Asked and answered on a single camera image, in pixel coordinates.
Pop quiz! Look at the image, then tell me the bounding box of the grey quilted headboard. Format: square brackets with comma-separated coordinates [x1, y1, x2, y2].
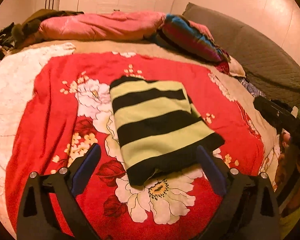
[182, 2, 300, 108]

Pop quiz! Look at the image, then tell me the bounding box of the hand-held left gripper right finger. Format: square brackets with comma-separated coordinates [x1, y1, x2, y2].
[195, 145, 282, 240]

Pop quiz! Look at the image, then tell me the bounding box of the pile of clothes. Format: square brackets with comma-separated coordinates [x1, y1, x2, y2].
[0, 22, 15, 73]

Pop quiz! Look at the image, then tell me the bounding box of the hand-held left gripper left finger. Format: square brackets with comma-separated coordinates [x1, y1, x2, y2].
[16, 143, 102, 240]

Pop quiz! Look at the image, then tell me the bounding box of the pink quilt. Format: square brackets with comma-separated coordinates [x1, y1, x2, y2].
[38, 12, 167, 41]

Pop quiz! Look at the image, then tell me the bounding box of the brown fur-trimmed coat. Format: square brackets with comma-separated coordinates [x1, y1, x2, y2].
[11, 9, 84, 48]

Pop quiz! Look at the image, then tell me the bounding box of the green black striped frog sweater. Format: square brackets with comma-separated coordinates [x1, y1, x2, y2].
[109, 76, 225, 187]

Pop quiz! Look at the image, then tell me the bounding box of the red floral blanket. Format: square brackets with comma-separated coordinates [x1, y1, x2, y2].
[5, 52, 265, 240]

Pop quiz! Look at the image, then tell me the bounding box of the blue patterned cloth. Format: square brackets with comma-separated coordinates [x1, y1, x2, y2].
[240, 77, 265, 98]

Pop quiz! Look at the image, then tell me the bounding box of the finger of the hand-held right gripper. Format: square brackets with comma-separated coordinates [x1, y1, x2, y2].
[253, 96, 282, 128]

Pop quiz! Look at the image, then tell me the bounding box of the cream pillow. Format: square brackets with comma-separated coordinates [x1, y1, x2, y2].
[227, 60, 247, 78]

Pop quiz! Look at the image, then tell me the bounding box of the person's right hand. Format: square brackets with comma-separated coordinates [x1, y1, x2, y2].
[280, 131, 296, 160]

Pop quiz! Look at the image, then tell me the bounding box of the striped colourful pillow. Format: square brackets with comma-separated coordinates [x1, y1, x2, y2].
[150, 14, 232, 63]

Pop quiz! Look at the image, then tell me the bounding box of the beige bed sheet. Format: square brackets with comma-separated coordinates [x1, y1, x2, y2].
[15, 39, 282, 180]

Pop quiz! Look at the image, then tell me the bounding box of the white plaid fluffy blanket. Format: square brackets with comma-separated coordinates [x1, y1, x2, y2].
[0, 42, 77, 238]

